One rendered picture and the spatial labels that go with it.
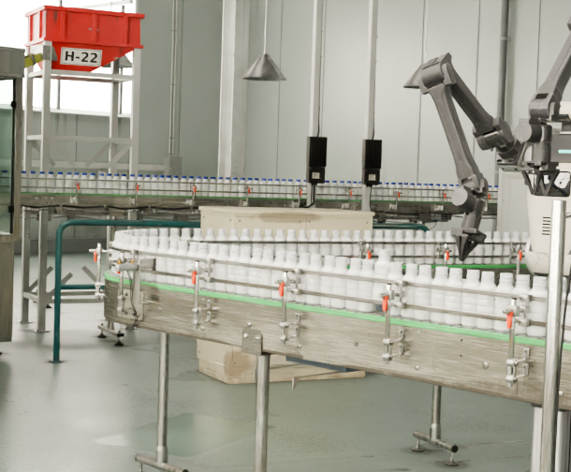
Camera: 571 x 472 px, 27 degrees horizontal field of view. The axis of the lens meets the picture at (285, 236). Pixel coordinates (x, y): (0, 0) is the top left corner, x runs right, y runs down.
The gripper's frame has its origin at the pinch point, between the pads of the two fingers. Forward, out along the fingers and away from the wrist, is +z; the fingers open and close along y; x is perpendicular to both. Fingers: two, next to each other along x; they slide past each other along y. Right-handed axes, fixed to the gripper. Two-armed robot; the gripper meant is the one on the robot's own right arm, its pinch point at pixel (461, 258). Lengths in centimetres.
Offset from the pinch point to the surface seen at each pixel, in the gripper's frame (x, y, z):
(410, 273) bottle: -18.1, -3.6, 11.3
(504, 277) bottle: -18.9, 31.0, 9.8
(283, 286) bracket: -25, -49, 22
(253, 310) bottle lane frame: -16, -70, 29
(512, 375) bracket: -19, 42, 37
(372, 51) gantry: 404, -467, -292
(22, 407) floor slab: 108, -372, 84
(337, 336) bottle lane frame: -14.5, -29.4, 33.4
